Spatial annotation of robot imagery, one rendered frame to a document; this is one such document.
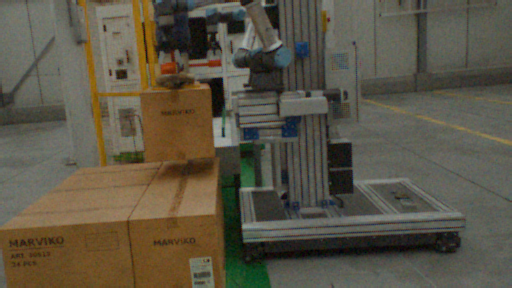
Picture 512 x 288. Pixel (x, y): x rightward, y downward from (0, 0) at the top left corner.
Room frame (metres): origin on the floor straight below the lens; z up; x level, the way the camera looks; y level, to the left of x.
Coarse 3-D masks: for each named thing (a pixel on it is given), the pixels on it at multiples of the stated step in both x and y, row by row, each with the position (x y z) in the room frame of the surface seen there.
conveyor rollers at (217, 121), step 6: (216, 120) 5.16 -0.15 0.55; (228, 120) 5.06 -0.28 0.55; (216, 126) 4.69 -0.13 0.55; (228, 126) 4.64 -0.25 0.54; (216, 132) 4.28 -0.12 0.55; (228, 132) 4.23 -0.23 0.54; (216, 138) 3.94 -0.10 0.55; (222, 138) 3.93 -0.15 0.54; (228, 138) 3.88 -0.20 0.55; (216, 144) 3.65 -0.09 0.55; (222, 144) 3.61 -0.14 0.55; (228, 144) 3.60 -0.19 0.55
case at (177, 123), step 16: (144, 96) 2.55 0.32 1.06; (160, 96) 2.55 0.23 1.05; (176, 96) 2.55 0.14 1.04; (192, 96) 2.56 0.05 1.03; (208, 96) 2.56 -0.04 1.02; (144, 112) 2.55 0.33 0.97; (160, 112) 2.55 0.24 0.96; (176, 112) 2.56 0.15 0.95; (192, 112) 2.56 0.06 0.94; (208, 112) 2.56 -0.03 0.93; (144, 128) 2.55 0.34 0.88; (160, 128) 2.55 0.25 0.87; (176, 128) 2.56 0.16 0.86; (192, 128) 2.56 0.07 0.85; (208, 128) 2.56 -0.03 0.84; (144, 144) 2.56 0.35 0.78; (160, 144) 2.56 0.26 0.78; (176, 144) 2.56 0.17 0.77; (192, 144) 2.56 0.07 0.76; (208, 144) 2.56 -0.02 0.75; (160, 160) 2.56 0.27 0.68; (176, 160) 2.56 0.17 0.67
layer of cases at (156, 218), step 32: (192, 160) 3.12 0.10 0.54; (64, 192) 2.56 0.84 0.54; (96, 192) 2.50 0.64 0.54; (128, 192) 2.43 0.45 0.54; (160, 192) 2.38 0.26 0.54; (192, 192) 2.32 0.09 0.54; (32, 224) 2.04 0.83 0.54; (64, 224) 2.00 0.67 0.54; (96, 224) 1.98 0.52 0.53; (128, 224) 1.98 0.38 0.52; (160, 224) 1.97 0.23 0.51; (192, 224) 1.96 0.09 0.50; (32, 256) 2.00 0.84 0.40; (64, 256) 1.99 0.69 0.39; (96, 256) 1.98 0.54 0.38; (128, 256) 1.97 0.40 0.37; (160, 256) 1.97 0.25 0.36; (192, 256) 1.96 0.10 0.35
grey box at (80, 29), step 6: (72, 6) 3.92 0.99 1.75; (78, 6) 3.97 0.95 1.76; (72, 12) 3.92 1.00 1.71; (78, 12) 3.95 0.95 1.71; (78, 18) 3.93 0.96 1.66; (84, 18) 4.09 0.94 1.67; (78, 24) 3.93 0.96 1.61; (84, 24) 4.07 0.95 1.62; (78, 30) 3.92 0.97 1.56; (84, 30) 4.04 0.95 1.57; (78, 36) 3.92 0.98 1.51; (84, 36) 4.02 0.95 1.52; (84, 42) 4.08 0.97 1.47
